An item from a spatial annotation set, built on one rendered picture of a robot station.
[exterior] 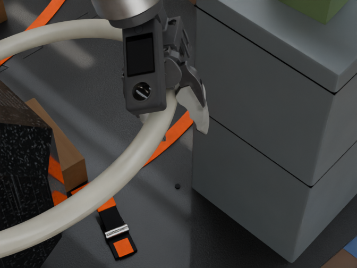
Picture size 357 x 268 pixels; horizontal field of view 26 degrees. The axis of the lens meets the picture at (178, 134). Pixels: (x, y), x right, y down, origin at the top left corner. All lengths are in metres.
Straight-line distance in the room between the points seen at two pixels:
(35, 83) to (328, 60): 1.33
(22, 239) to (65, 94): 1.79
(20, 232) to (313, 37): 0.96
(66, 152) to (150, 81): 1.47
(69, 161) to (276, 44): 0.89
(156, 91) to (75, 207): 0.17
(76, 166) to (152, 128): 1.42
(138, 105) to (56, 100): 1.75
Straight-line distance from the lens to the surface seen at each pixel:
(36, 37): 1.28
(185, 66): 0.97
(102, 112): 2.61
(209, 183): 2.32
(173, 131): 2.55
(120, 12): 0.92
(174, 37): 0.98
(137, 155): 0.93
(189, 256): 2.31
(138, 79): 0.93
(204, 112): 1.02
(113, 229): 2.32
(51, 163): 1.87
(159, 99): 0.91
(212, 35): 1.84
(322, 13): 1.71
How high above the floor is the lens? 2.05
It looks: 53 degrees down
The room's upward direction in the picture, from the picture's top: straight up
